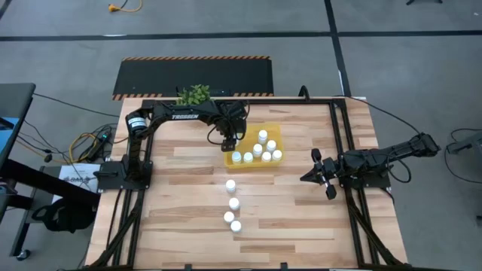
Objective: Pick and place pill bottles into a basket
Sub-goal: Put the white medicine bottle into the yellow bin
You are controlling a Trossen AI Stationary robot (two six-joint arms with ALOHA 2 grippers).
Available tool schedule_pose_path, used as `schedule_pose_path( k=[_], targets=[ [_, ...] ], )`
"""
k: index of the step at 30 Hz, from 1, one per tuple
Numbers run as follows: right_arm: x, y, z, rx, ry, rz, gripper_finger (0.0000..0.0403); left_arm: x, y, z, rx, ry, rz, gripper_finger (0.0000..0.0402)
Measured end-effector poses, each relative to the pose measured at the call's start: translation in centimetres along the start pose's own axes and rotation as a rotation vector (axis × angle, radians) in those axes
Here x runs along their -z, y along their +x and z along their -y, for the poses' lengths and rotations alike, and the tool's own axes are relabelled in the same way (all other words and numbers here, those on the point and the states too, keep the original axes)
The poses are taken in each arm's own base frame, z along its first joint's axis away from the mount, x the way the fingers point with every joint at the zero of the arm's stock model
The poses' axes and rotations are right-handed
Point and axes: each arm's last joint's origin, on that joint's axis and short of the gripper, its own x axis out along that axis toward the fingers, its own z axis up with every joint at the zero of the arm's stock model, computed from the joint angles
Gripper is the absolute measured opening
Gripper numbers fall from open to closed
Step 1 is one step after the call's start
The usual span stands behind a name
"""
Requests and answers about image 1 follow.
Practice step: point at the black hazard-striped floor mat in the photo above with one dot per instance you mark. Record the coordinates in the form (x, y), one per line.
(196, 77)

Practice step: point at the black bag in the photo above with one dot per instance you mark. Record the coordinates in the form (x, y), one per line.
(62, 216)

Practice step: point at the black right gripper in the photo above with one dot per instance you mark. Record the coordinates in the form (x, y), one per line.
(327, 171)

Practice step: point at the black rolling desk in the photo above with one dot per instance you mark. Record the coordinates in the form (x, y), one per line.
(15, 98)

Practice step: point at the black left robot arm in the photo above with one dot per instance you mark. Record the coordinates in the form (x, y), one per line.
(184, 114)

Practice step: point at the yellow translucent plastic basket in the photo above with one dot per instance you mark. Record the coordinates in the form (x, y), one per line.
(248, 141)

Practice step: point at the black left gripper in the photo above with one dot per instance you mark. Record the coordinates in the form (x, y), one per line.
(231, 116)

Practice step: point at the black power box green lights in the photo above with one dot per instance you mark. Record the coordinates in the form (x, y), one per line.
(104, 136)

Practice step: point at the green plant in white pot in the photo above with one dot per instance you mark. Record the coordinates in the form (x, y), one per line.
(196, 94)

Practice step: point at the white printed paper sheet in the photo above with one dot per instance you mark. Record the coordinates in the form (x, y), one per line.
(75, 175)

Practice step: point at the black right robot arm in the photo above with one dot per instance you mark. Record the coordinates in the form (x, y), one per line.
(395, 152)

